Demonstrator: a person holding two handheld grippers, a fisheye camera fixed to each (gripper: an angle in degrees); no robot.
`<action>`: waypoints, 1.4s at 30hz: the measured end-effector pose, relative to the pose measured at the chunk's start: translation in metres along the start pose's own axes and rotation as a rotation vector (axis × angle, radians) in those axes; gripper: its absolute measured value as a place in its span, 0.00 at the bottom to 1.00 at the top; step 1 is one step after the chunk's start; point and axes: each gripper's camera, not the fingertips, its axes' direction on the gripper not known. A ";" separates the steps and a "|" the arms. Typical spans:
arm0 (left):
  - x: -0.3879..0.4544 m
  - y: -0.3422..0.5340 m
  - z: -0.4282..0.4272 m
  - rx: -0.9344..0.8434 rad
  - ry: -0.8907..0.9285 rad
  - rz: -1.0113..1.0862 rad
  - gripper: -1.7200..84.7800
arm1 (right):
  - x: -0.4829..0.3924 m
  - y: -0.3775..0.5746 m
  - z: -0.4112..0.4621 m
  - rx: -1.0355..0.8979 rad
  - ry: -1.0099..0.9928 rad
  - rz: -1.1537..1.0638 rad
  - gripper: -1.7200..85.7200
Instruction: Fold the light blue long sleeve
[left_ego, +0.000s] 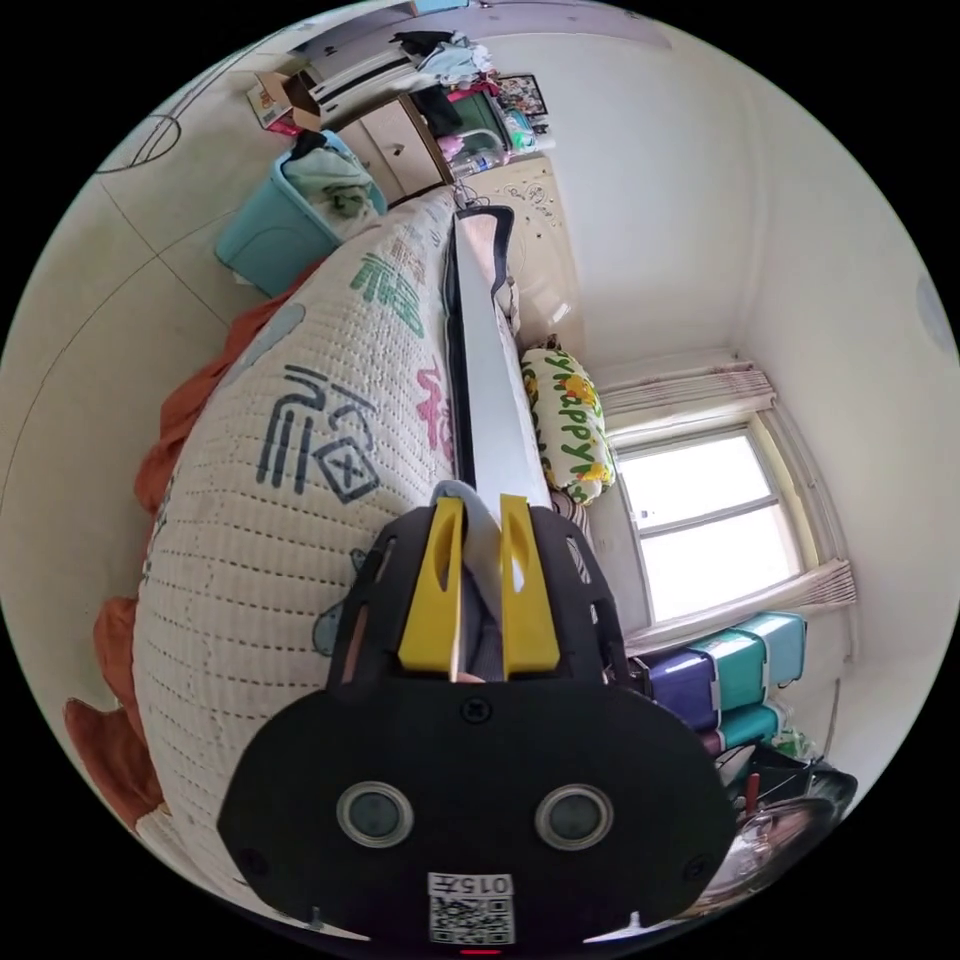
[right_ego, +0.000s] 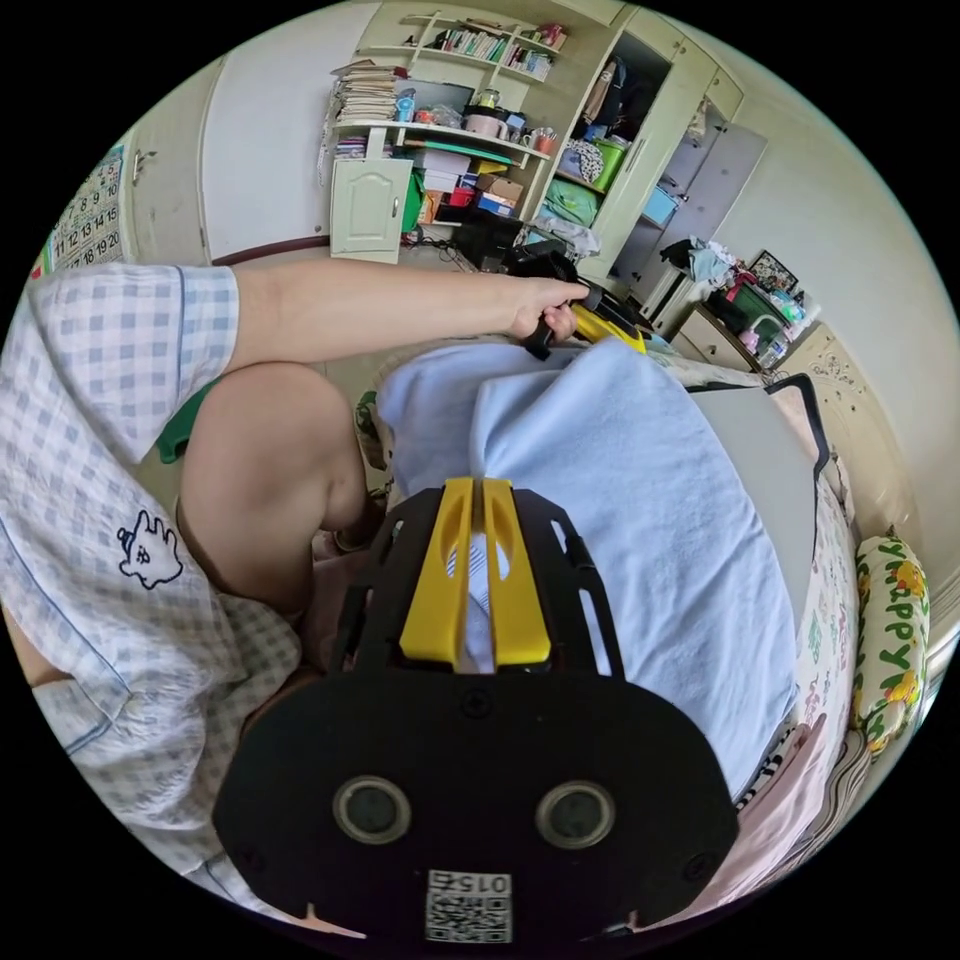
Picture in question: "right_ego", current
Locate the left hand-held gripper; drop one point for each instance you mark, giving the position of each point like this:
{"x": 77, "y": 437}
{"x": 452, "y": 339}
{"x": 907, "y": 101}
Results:
{"x": 544, "y": 268}

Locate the cluttered bedside cabinet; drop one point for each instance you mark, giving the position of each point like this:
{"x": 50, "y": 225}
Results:
{"x": 739, "y": 315}

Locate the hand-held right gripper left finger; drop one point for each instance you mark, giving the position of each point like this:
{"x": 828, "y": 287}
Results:
{"x": 439, "y": 585}

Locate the grey flat folding board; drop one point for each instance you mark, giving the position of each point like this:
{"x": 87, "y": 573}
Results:
{"x": 757, "y": 450}

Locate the person's body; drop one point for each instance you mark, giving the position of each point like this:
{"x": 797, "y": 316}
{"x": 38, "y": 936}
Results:
{"x": 112, "y": 465}

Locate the person's left forearm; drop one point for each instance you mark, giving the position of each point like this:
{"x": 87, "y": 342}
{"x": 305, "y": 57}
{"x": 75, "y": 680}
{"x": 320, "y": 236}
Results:
{"x": 405, "y": 307}

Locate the person's left hand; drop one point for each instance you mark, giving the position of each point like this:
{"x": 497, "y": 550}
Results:
{"x": 544, "y": 309}

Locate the printed yellow green pillow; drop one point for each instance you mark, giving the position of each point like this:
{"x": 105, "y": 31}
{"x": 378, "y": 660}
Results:
{"x": 892, "y": 637}

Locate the light blue long sleeve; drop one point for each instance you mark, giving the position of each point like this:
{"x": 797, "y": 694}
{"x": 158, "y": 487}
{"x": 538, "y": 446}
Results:
{"x": 645, "y": 525}

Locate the wall calendar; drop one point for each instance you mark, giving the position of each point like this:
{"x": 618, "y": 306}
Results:
{"x": 86, "y": 217}

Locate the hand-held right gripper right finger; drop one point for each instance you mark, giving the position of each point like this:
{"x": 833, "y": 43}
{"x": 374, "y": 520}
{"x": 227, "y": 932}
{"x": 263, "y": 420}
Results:
{"x": 519, "y": 592}

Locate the cream wardrobe cupboard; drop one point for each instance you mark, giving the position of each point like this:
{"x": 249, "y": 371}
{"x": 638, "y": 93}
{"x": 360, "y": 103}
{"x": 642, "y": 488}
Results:
{"x": 637, "y": 150}

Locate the white shelf with books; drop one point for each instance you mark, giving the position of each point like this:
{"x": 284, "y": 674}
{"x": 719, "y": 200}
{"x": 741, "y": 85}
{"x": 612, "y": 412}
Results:
{"x": 450, "y": 127}

